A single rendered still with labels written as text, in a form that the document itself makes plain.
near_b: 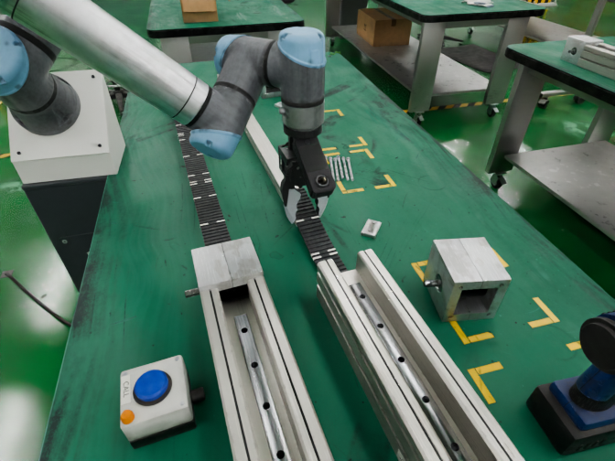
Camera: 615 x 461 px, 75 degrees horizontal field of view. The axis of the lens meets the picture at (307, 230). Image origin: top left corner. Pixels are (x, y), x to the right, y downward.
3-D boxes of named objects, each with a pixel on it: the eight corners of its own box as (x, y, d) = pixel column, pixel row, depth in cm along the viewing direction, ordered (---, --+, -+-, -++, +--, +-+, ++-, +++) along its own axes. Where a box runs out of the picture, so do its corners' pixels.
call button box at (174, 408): (132, 394, 56) (118, 369, 52) (201, 372, 59) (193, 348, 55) (133, 450, 51) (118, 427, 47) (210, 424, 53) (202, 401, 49)
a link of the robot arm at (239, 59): (196, 76, 66) (253, 86, 63) (223, 21, 68) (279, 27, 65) (218, 103, 74) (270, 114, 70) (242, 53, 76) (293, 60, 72)
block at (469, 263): (410, 279, 74) (419, 240, 68) (469, 275, 74) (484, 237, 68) (426, 323, 66) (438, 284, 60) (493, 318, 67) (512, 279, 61)
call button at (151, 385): (136, 381, 52) (133, 373, 51) (168, 372, 53) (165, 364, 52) (138, 410, 49) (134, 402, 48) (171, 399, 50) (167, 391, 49)
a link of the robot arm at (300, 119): (330, 105, 68) (285, 112, 65) (329, 130, 71) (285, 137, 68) (315, 90, 73) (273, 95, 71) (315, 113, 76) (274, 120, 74)
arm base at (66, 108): (15, 138, 95) (-11, 121, 86) (12, 79, 97) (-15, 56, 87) (82, 133, 98) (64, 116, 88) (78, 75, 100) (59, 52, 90)
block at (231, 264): (187, 292, 71) (176, 252, 65) (254, 274, 74) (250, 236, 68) (193, 331, 65) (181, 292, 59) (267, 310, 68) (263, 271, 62)
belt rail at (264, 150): (218, 81, 155) (216, 74, 154) (228, 80, 157) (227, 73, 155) (296, 226, 86) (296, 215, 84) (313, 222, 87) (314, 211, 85)
